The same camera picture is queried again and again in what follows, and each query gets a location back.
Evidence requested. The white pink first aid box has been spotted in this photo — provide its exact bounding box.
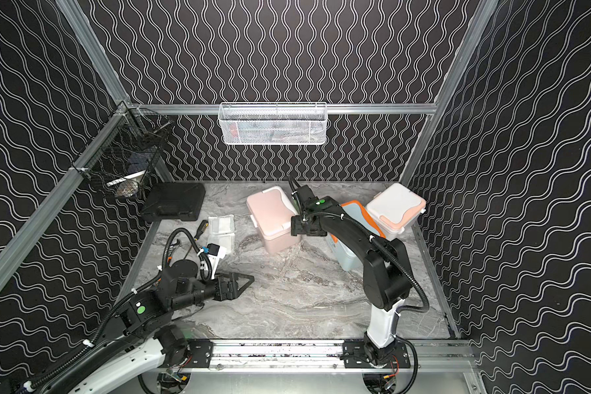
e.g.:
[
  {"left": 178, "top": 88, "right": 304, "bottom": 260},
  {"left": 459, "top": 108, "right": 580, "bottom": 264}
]
[{"left": 365, "top": 183, "right": 426, "bottom": 241}]

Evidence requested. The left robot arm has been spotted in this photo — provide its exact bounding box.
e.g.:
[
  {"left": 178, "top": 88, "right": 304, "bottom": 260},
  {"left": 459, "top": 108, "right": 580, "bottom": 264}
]
[{"left": 0, "top": 228, "right": 254, "bottom": 393}]

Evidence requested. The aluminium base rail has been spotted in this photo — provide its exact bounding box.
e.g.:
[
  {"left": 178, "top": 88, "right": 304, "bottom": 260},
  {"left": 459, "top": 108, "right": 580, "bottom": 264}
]
[{"left": 78, "top": 337, "right": 479, "bottom": 374}]

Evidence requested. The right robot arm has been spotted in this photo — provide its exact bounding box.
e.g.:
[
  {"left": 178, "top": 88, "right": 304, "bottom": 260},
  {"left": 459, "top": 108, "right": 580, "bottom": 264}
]
[{"left": 288, "top": 176, "right": 430, "bottom": 366}]

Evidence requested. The black yellow screwdriver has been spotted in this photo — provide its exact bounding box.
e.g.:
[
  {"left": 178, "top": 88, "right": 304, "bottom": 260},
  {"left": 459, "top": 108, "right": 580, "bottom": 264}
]
[{"left": 190, "top": 219, "right": 208, "bottom": 251}]

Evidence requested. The white wire wall basket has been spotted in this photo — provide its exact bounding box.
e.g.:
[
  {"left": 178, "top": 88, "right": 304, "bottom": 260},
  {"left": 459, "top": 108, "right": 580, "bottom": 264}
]
[{"left": 218, "top": 102, "right": 328, "bottom": 145}]

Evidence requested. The black plastic tool case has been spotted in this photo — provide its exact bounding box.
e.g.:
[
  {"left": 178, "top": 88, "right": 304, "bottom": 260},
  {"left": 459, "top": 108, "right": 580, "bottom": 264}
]
[{"left": 141, "top": 182, "right": 206, "bottom": 222}]

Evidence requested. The white gauze packet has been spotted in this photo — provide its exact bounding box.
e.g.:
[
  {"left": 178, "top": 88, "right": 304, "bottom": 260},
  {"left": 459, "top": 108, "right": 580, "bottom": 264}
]
[
  {"left": 208, "top": 214, "right": 236, "bottom": 235},
  {"left": 208, "top": 233, "right": 236, "bottom": 254}
]

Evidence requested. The black wire wall basket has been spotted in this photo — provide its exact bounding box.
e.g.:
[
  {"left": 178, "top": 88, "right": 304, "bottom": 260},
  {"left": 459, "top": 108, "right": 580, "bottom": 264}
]
[{"left": 76, "top": 105, "right": 173, "bottom": 200}]

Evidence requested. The blue orange first aid box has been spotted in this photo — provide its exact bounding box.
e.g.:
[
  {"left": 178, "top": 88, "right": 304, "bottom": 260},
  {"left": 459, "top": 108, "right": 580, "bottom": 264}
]
[{"left": 324, "top": 199, "right": 387, "bottom": 274}]

